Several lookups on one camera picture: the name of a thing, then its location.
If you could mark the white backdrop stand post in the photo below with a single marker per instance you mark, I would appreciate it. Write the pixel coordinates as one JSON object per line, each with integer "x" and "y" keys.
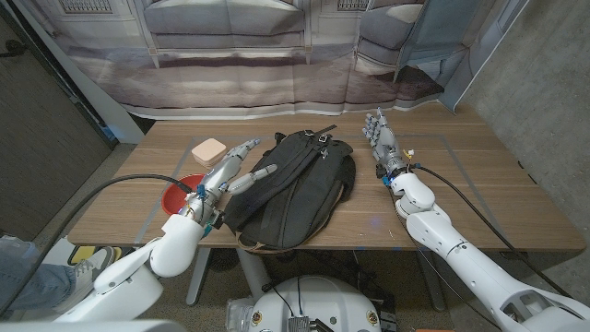
{"x": 92, "y": 92}

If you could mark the clear plastic package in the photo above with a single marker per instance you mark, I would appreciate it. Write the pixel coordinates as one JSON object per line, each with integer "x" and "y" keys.
{"x": 237, "y": 316}

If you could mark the beige jewelry box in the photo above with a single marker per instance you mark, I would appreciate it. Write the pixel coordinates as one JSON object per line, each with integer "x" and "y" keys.
{"x": 208, "y": 151}

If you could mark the silver heat sink module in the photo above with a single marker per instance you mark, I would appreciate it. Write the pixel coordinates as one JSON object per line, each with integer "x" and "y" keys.
{"x": 298, "y": 323}

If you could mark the yellow tape strip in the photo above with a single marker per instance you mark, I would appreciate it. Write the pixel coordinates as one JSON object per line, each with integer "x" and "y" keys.
{"x": 408, "y": 153}

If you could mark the black round fan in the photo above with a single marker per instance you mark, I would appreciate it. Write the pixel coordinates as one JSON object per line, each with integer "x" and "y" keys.
{"x": 224, "y": 259}

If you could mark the printed room backdrop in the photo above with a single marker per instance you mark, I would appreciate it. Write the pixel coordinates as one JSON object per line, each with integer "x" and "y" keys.
{"x": 230, "y": 83}

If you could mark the person's leg in jeans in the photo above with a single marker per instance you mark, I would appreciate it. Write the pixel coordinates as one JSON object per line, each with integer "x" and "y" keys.
{"x": 32, "y": 286}

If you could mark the yellow black floor sign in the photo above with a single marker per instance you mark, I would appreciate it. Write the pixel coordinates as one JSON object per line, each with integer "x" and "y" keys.
{"x": 83, "y": 252}

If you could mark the grey white sneaker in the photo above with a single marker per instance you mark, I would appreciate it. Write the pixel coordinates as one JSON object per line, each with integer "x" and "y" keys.
{"x": 87, "y": 267}

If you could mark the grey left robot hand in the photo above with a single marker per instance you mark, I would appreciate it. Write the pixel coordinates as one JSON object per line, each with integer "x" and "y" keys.
{"x": 216, "y": 177}

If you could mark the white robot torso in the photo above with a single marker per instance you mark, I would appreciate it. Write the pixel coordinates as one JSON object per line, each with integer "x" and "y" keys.
{"x": 318, "y": 304}

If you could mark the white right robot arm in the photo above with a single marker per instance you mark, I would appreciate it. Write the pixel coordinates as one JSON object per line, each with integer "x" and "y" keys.
{"x": 442, "y": 235}

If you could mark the white floor platform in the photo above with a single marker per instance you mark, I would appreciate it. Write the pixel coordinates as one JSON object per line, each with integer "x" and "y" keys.
{"x": 55, "y": 249}

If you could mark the black backpack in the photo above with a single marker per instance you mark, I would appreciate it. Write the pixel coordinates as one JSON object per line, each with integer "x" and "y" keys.
{"x": 304, "y": 193}

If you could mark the grey table leg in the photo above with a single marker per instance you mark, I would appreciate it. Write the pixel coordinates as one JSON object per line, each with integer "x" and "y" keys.
{"x": 198, "y": 276}
{"x": 431, "y": 281}
{"x": 253, "y": 272}

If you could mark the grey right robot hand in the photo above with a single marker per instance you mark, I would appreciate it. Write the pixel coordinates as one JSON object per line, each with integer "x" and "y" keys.
{"x": 385, "y": 143}

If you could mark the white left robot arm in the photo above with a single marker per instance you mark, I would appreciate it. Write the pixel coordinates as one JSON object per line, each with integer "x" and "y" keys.
{"x": 175, "y": 249}

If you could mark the red bowl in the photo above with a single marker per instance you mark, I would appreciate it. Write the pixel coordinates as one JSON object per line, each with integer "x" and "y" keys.
{"x": 177, "y": 196}

